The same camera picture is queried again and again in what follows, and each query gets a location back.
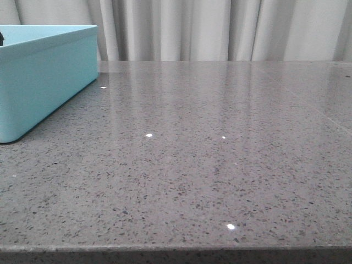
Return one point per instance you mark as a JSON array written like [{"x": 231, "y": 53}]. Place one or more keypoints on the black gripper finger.
[{"x": 1, "y": 39}]

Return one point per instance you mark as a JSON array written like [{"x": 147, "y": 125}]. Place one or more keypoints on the grey pleated curtain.
[{"x": 201, "y": 30}]

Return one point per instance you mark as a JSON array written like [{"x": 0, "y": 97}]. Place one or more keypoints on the light blue plastic box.
[{"x": 42, "y": 67}]

